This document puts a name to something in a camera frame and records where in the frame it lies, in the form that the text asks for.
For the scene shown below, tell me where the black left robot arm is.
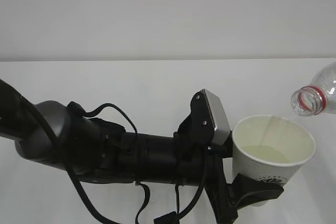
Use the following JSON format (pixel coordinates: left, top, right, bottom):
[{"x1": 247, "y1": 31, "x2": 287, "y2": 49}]
[{"x1": 1, "y1": 82, "x2": 284, "y2": 223}]

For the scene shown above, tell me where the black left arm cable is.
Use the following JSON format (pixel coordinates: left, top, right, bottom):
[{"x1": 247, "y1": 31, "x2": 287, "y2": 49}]
[{"x1": 15, "y1": 92, "x2": 208, "y2": 224}]

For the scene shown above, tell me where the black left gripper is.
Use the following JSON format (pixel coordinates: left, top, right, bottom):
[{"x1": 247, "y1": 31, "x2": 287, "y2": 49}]
[{"x1": 172, "y1": 119, "x2": 286, "y2": 224}]

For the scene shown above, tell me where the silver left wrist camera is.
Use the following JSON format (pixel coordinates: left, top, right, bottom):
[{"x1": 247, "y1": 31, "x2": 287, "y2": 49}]
[{"x1": 190, "y1": 89, "x2": 230, "y2": 146}]

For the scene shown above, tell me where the white paper cup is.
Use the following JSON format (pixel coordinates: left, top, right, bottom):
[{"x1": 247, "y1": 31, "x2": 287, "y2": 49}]
[{"x1": 232, "y1": 115, "x2": 316, "y2": 186}]

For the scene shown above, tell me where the clear water bottle red label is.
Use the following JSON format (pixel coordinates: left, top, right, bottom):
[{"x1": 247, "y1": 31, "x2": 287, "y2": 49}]
[{"x1": 291, "y1": 62, "x2": 335, "y2": 116}]

